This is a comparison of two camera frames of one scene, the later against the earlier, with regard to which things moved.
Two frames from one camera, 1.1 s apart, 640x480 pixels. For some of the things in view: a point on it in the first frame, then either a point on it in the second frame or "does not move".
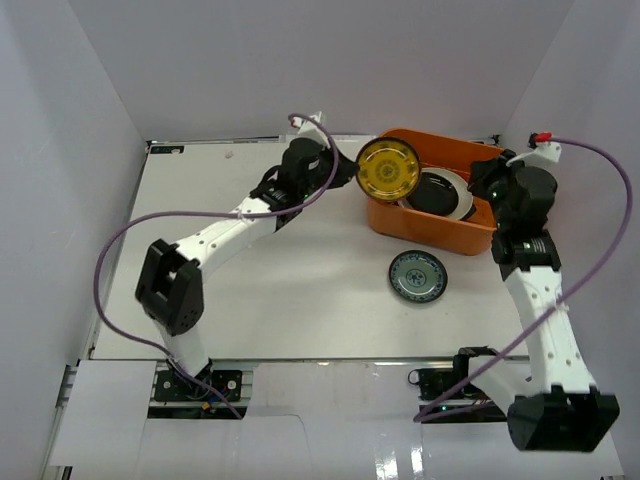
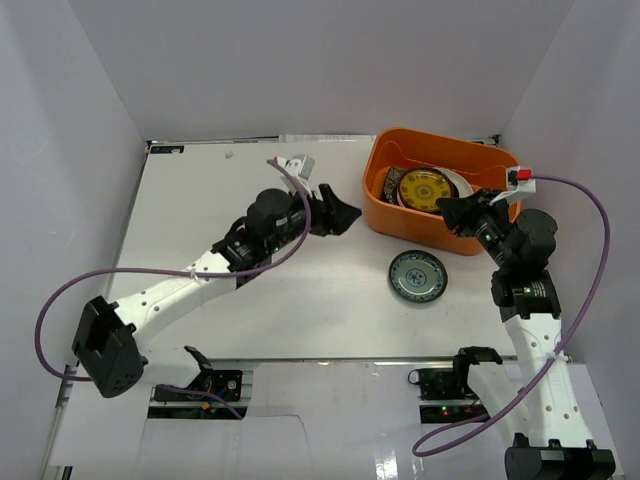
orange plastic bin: x=411 y=226 does not move
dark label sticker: x=167 y=149 does not move
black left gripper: x=340 y=173 → x=319 y=213
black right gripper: x=482 y=172 → x=457 y=212
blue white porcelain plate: x=418 y=276 does not move
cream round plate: x=465 y=199 does not move
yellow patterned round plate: x=388 y=168 → x=421 y=189
